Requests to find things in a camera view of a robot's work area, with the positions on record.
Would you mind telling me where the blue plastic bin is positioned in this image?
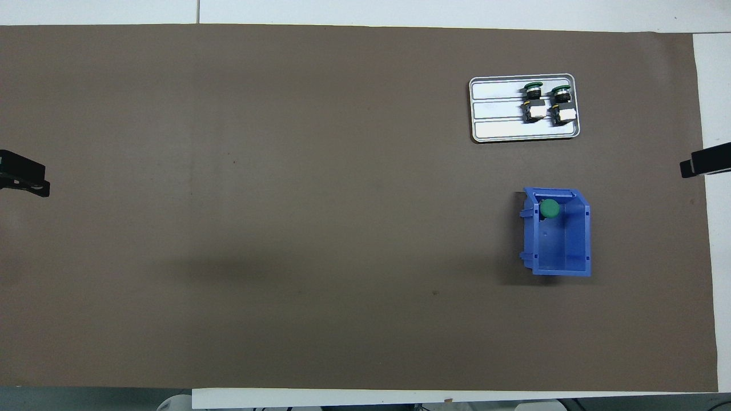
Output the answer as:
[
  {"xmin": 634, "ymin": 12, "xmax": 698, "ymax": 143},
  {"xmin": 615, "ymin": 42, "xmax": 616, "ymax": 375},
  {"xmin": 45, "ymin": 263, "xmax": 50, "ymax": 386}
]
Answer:
[{"xmin": 519, "ymin": 187, "xmax": 592, "ymax": 277}]

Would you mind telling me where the grey metal tray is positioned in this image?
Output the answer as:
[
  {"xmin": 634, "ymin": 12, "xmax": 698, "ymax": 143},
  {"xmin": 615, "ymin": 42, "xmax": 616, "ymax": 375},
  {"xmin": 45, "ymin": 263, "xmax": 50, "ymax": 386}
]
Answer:
[{"xmin": 469, "ymin": 74, "xmax": 581, "ymax": 143}]

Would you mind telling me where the brown table mat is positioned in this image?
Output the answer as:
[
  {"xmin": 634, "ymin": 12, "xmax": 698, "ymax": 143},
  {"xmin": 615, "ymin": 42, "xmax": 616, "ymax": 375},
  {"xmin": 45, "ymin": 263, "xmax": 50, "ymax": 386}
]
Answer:
[{"xmin": 0, "ymin": 24, "xmax": 719, "ymax": 393}]

